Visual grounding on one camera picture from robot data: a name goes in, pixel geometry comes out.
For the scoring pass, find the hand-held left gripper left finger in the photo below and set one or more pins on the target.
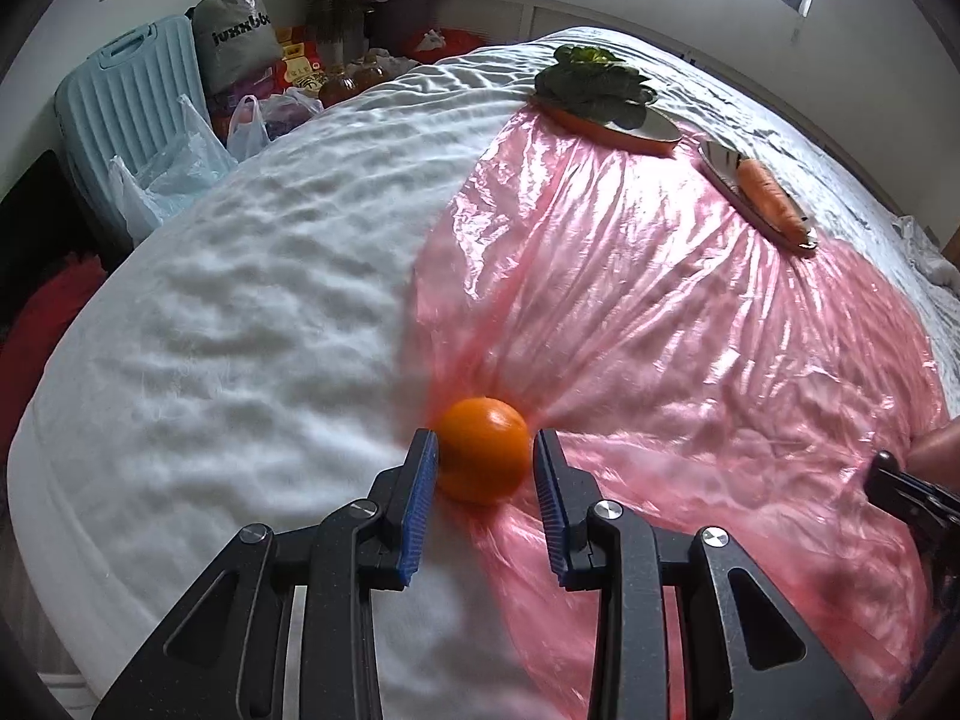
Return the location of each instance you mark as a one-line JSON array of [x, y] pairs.
[[420, 510]]

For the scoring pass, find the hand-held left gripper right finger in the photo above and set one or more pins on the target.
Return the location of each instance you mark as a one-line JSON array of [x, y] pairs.
[[553, 517]]

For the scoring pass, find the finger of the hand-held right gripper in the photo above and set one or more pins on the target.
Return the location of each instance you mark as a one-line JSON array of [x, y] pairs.
[[900, 484]]

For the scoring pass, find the orange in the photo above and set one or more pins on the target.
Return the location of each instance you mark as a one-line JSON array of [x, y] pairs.
[[480, 450]]

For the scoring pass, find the person's bare leg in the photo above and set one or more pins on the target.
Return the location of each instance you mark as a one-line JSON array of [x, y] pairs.
[[941, 446]]

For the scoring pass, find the pink plastic sheet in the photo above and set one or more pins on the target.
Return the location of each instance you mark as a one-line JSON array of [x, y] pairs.
[[675, 352]]

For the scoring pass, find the crumpled white blanket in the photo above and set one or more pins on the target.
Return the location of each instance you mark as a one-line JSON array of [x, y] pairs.
[[922, 251]]

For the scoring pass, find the bed with white quilt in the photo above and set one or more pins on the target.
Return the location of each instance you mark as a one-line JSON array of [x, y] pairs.
[[225, 352]]

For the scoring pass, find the carrot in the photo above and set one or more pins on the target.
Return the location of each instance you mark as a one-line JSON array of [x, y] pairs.
[[772, 199]]

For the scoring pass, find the patterned white plate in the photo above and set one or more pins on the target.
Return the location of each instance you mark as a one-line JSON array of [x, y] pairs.
[[720, 163]]

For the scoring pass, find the orange plate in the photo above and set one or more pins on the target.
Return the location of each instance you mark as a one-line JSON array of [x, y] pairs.
[[646, 137]]

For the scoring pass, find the red cloth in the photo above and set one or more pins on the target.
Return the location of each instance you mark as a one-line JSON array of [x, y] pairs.
[[45, 337]]

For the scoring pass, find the clear plastic bag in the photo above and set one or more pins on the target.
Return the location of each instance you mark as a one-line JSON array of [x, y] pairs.
[[172, 172]]

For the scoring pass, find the white plastic bag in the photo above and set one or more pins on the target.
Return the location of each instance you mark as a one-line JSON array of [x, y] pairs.
[[259, 120]]

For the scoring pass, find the brown jar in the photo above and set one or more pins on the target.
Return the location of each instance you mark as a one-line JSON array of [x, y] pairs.
[[371, 76], [336, 90]]

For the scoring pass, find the green leafy vegetable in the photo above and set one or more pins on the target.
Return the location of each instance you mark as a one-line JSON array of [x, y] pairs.
[[592, 86]]

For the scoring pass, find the red yellow gift boxes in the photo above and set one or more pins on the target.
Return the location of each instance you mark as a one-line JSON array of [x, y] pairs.
[[300, 60]]

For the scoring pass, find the light blue suitcase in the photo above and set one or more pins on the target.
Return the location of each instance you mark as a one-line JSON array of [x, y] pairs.
[[127, 120]]

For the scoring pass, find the dark storage cabinet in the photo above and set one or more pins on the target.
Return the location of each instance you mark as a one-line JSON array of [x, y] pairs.
[[416, 15]]

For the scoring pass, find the grey printed bag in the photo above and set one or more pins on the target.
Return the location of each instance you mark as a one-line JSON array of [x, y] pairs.
[[232, 41]]

